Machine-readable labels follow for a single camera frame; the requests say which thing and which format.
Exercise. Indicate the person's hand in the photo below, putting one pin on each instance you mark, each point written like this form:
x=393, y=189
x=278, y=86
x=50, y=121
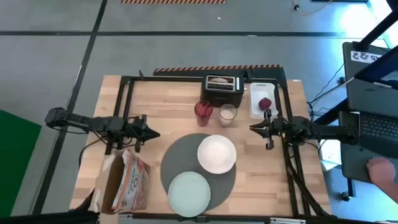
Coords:
x=381, y=172

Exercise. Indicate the red plastic cup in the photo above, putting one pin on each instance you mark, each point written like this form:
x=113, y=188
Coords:
x=203, y=110

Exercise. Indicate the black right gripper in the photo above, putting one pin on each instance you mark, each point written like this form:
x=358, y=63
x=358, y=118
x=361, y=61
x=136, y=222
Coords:
x=280, y=128

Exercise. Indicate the black diagonal beam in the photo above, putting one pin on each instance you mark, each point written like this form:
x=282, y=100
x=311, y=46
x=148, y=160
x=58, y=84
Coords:
x=376, y=31

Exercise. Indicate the black computer monitor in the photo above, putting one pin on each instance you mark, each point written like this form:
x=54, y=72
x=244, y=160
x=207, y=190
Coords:
x=373, y=70

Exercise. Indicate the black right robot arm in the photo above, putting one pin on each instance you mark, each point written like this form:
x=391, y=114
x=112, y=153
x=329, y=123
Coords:
x=326, y=132

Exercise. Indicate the green floor mat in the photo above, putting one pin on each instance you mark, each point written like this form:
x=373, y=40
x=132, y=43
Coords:
x=15, y=161

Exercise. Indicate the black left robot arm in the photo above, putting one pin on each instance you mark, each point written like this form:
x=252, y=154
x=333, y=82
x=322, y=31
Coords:
x=77, y=119

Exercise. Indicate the glass of milk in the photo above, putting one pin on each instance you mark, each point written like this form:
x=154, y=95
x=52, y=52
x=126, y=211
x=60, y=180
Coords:
x=227, y=114

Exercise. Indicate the black laptop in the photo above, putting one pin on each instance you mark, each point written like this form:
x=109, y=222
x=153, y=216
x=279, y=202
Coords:
x=379, y=127

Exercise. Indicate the white plastic container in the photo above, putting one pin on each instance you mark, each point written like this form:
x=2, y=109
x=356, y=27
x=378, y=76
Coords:
x=258, y=93

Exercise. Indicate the pale green round plate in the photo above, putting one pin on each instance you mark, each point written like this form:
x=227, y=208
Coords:
x=189, y=194

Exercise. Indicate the black two-slot toaster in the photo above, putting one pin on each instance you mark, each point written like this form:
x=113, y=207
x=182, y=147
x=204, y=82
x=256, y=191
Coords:
x=222, y=96

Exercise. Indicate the pale round bowl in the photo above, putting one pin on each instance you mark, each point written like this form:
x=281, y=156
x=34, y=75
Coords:
x=216, y=154

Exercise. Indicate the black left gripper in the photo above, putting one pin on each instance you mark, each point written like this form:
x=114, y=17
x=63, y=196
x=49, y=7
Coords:
x=135, y=129

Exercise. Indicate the orange cereal box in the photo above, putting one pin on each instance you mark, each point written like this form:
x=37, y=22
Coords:
x=130, y=180

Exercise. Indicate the black desk caster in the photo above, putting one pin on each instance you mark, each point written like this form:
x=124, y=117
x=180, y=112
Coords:
x=345, y=196

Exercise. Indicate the grey desk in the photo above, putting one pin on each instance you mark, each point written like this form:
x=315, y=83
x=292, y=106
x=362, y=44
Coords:
x=357, y=93

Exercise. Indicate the red apple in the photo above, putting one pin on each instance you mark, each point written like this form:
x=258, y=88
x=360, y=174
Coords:
x=265, y=104

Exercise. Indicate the grey round woven placemat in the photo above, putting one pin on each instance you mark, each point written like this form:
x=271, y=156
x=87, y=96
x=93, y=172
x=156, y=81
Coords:
x=180, y=155

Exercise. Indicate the black aluminium table frame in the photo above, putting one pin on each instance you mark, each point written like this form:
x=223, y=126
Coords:
x=171, y=78

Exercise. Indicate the white printed desk label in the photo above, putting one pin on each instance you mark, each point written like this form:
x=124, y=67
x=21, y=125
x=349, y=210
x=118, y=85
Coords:
x=360, y=56

